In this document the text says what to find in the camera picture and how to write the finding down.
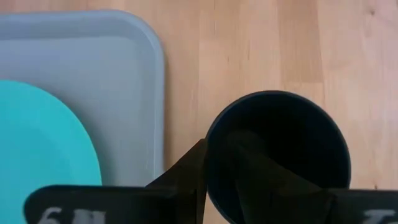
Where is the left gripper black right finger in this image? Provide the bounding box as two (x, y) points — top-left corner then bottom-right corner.
(226, 129), (398, 224)

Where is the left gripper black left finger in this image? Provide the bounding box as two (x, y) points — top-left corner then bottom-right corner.
(23, 138), (208, 224)

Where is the dark blue plastic cup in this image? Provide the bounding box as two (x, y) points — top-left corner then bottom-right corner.
(203, 90), (352, 224)

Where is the teal round plate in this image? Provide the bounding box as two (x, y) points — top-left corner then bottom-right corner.
(0, 79), (103, 224)

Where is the grey plastic tray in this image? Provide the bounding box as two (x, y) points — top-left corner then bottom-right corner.
(0, 9), (165, 187)

